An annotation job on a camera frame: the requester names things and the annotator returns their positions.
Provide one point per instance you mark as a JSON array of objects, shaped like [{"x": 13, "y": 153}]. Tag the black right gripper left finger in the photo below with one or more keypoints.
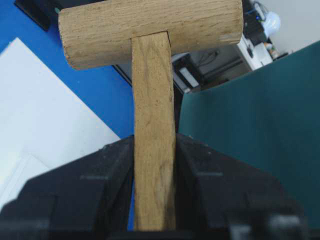
[{"x": 86, "y": 199}]

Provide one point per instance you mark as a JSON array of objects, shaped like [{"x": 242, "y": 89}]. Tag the blue table cloth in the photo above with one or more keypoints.
[{"x": 102, "y": 90}]

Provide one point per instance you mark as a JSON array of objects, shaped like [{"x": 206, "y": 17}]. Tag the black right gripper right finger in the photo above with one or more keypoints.
[{"x": 222, "y": 198}]

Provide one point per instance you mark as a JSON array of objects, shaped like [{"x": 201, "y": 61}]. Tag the wooden mallet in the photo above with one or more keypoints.
[{"x": 148, "y": 33}]

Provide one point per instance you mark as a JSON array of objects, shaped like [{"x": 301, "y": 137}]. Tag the large white foam board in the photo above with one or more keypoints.
[{"x": 43, "y": 124}]

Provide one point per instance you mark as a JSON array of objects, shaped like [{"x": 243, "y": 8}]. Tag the dark green backdrop sheet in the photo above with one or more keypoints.
[{"x": 268, "y": 118}]

